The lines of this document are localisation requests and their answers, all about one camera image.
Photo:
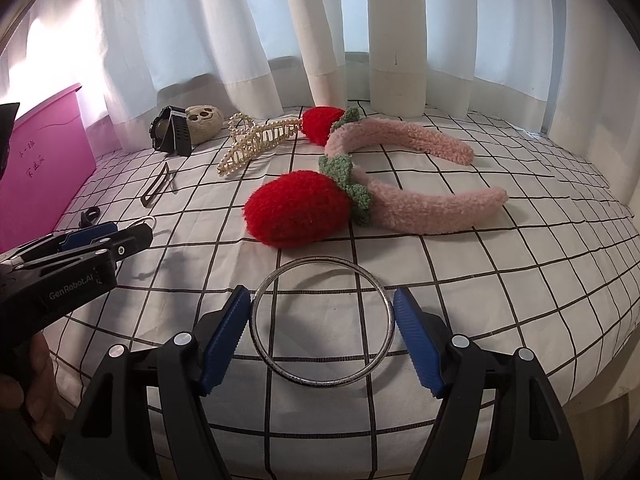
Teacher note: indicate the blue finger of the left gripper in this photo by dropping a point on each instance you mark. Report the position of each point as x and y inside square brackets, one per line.
[127, 242]
[52, 244]

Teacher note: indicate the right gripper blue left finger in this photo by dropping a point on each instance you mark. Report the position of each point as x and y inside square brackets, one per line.
[218, 333]

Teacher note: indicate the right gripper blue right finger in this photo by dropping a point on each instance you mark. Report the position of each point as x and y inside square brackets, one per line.
[426, 338]

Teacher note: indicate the dark snap hair clip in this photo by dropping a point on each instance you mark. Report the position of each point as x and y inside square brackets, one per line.
[164, 182]

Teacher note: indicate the pink strawberry plush headband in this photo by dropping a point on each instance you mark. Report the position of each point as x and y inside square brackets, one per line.
[306, 206]

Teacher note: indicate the beige sloth plush toy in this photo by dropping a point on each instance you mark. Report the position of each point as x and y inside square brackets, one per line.
[204, 123]

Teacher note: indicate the pearl hair claw clip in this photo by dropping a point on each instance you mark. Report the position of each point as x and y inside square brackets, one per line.
[251, 140]

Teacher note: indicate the person left hand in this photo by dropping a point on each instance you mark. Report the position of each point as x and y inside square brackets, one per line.
[41, 397]

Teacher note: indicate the pink plastic storage bin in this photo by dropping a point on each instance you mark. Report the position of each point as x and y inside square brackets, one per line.
[49, 162]

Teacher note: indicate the white checked bed sheet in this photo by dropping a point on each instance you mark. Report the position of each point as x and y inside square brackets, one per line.
[556, 270]

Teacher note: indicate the white curtain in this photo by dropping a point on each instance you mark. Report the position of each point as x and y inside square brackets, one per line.
[566, 68]

